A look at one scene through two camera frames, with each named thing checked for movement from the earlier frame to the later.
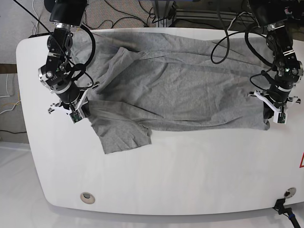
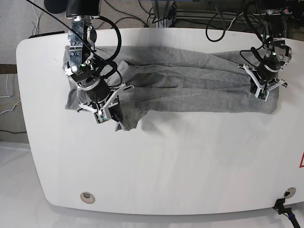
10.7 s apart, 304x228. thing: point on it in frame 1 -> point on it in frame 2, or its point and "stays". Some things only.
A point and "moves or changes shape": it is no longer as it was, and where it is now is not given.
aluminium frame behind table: x=166 y=13 stays
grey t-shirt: x=147 y=81 moves or changes shape
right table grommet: x=289 y=192 stays
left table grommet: x=87 y=197 stays
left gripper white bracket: x=77 y=109 -> x=103 y=115
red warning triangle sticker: x=301 y=165 stays
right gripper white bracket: x=274 y=101 -> x=261 y=91
